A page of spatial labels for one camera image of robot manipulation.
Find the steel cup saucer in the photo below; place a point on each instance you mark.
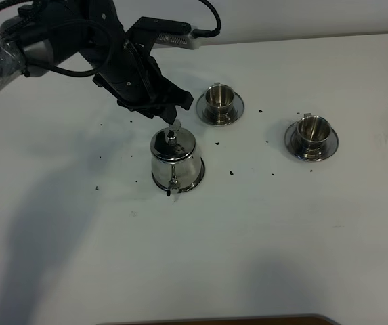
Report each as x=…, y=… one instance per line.
x=237, y=108
x=330, y=145

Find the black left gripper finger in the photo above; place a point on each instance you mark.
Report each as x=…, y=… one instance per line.
x=175, y=95
x=163, y=108

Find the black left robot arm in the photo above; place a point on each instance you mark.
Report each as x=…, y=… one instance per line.
x=83, y=39

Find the right steel cup saucer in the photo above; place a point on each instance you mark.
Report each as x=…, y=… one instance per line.
x=330, y=145

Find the left stainless steel teacup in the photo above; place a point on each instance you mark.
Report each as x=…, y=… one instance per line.
x=219, y=104

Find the stainless steel teapot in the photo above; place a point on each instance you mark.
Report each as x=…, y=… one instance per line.
x=175, y=155

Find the right stainless steel teacup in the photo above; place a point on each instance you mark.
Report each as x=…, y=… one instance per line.
x=311, y=138

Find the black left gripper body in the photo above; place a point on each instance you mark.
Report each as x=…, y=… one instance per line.
x=128, y=73

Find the left steel cup saucer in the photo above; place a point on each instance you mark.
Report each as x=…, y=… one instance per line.
x=237, y=108

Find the steel teapot saucer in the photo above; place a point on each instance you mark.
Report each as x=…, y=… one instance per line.
x=175, y=187

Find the stainless steel teacup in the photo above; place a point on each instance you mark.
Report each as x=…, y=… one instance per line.
x=219, y=104
x=311, y=138

